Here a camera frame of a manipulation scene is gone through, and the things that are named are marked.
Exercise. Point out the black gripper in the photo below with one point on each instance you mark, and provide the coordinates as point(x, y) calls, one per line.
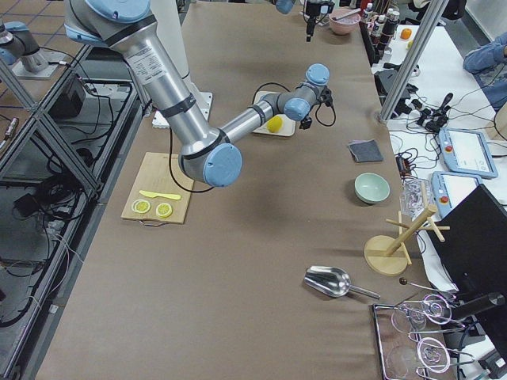
point(306, 123)
point(310, 22)

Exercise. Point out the yellow lemon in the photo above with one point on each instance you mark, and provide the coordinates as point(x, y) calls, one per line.
point(274, 125)

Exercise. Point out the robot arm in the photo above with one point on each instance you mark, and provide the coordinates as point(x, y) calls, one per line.
point(208, 154)
point(285, 6)

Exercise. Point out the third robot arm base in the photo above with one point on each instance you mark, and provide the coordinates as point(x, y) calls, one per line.
point(23, 54)

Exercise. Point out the cream rabbit tray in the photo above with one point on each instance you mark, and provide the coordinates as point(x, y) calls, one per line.
point(287, 130)

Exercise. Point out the pink bowl with ice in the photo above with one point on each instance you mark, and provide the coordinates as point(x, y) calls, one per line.
point(342, 22)

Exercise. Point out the grey folded cloth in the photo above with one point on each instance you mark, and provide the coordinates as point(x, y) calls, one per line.
point(365, 151)

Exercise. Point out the mint green bowl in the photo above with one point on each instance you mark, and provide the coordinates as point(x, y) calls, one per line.
point(371, 188)

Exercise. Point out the wooden mug tree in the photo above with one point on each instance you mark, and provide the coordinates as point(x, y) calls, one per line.
point(388, 255)

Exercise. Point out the blue teach pendant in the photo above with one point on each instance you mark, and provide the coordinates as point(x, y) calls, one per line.
point(450, 189)
point(466, 151)

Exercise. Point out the wooden cutting board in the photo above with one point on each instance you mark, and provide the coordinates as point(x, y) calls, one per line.
point(159, 172)

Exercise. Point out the metal scoop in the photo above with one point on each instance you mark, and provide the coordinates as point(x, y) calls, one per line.
point(334, 282)

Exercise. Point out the yellow plastic knife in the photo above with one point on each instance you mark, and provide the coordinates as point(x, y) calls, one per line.
point(169, 196)

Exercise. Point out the lemon slice on board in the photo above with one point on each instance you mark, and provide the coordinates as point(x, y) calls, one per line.
point(141, 206)

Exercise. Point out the black monitor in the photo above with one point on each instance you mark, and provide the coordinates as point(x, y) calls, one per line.
point(474, 256)

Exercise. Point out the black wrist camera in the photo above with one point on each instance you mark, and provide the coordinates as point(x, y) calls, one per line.
point(326, 98)

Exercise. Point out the aluminium frame post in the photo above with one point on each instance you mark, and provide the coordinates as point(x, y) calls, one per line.
point(424, 32)

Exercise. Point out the wire glass drying rack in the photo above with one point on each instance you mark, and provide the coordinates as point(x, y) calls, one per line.
point(410, 338)

